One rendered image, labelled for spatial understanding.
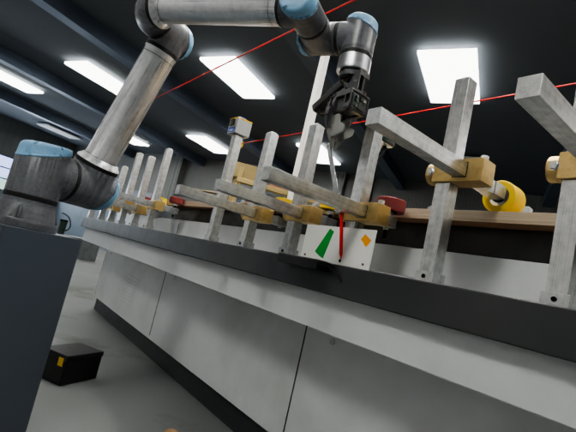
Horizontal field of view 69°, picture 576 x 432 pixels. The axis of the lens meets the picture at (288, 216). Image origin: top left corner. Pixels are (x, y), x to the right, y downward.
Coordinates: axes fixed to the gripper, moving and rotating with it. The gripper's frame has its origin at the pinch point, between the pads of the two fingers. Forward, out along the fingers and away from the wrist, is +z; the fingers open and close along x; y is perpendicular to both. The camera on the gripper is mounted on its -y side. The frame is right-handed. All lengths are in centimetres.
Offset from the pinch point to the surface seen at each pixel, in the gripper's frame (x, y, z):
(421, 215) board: 22.1, 16.3, 13.7
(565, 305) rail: 6, 58, 32
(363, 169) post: 6.1, 7.2, 5.4
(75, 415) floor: -24, -76, 100
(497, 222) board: 22.2, 36.9, 14.8
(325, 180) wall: 634, -729, -221
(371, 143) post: 6.2, 8.4, -1.8
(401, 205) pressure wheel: 15.4, 14.5, 12.7
